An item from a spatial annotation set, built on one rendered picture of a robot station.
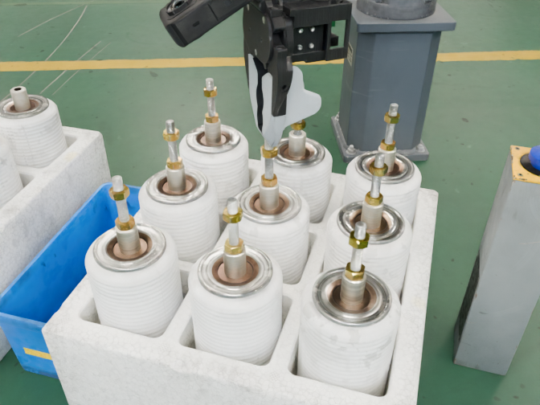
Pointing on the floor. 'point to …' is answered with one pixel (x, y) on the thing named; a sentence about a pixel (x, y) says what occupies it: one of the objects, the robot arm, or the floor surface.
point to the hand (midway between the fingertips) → (263, 133)
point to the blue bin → (55, 279)
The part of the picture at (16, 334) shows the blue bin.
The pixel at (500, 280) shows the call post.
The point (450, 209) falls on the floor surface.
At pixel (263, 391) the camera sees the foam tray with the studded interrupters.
